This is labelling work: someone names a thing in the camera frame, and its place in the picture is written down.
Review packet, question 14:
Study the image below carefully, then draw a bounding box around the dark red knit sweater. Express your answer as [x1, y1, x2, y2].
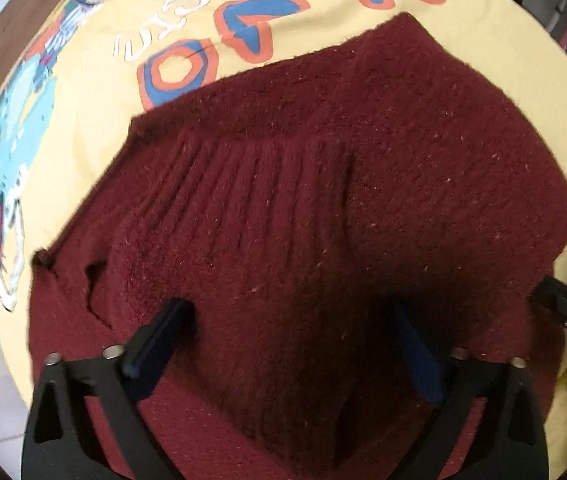
[29, 14, 567, 479]

